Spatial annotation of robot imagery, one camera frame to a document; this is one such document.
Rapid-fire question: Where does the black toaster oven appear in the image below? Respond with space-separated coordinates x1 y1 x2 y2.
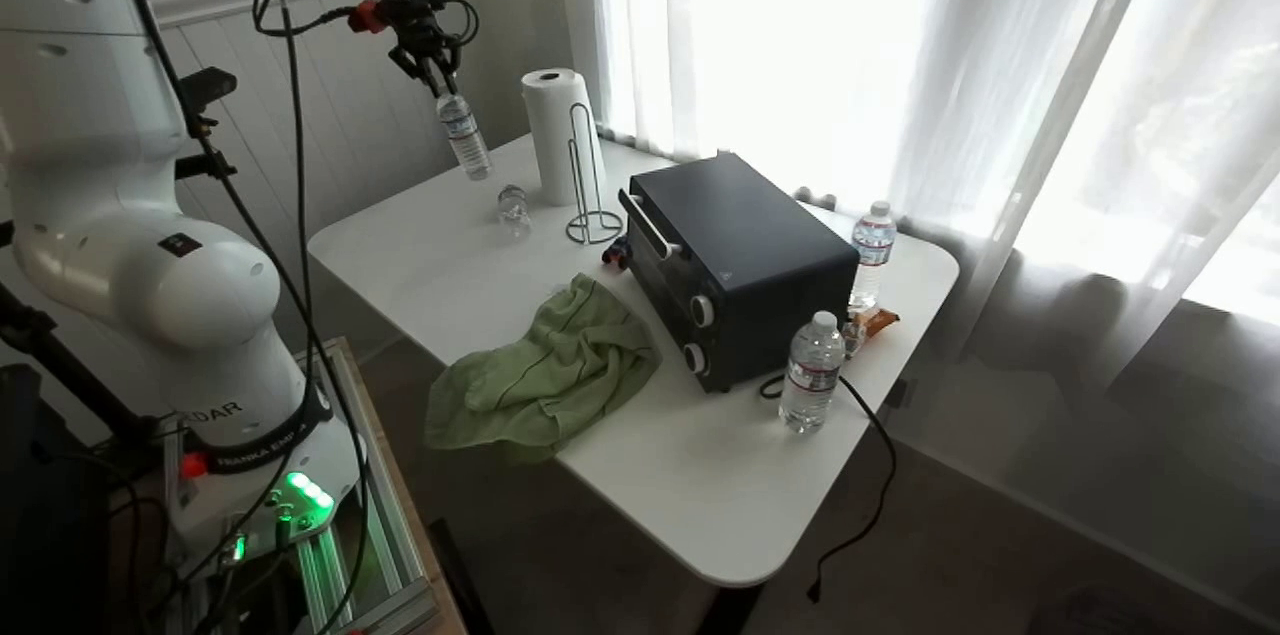
617 151 862 395

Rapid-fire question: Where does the black cable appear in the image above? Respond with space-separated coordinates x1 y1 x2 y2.
756 369 899 605

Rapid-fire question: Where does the wire paper towel holder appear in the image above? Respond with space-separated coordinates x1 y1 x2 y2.
565 102 625 246

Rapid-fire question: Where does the orange snack packet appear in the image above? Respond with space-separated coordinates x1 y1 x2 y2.
846 306 902 342

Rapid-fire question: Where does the white sheer curtain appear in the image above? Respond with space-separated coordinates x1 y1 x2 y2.
556 0 1280 616

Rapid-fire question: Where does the green cloth towel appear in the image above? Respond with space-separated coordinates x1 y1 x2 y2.
423 272 664 465

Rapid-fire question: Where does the toaster oven door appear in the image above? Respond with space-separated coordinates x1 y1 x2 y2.
619 188 721 392

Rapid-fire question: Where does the camera on mount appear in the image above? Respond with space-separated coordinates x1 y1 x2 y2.
172 66 241 183

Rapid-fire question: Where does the small clear glass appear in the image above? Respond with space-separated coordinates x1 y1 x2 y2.
496 183 532 238

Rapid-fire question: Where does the clear plastic water bottle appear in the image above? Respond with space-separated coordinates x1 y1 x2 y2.
437 92 494 182
777 310 848 436
847 200 899 312

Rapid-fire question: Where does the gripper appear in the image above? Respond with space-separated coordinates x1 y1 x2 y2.
385 0 468 99

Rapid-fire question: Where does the white paper towel roll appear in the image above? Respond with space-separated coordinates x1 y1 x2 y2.
520 68 607 208

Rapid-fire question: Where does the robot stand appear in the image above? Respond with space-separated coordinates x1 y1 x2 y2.
100 335 471 635

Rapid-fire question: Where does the toaster oven door handle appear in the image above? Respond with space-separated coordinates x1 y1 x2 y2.
618 188 682 262

